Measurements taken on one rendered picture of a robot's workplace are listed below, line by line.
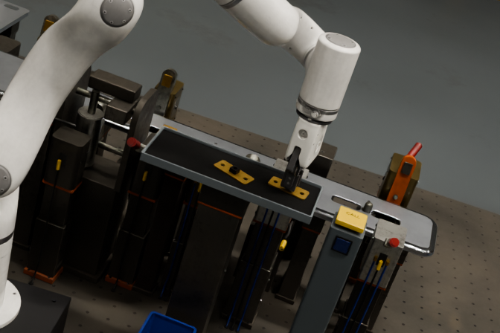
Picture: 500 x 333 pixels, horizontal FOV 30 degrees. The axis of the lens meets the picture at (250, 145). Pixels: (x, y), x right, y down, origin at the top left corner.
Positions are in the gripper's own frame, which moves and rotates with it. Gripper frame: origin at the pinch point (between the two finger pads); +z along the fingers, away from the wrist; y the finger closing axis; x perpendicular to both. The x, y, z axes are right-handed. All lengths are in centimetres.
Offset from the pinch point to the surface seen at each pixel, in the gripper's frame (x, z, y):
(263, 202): 2.3, 3.0, -8.7
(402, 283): -29, 49, 58
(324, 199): -3.7, 18.8, 30.3
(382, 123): 18, 119, 312
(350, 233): -15.5, 4.8, -2.6
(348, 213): -13.3, 2.8, 1.1
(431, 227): -30, 19, 40
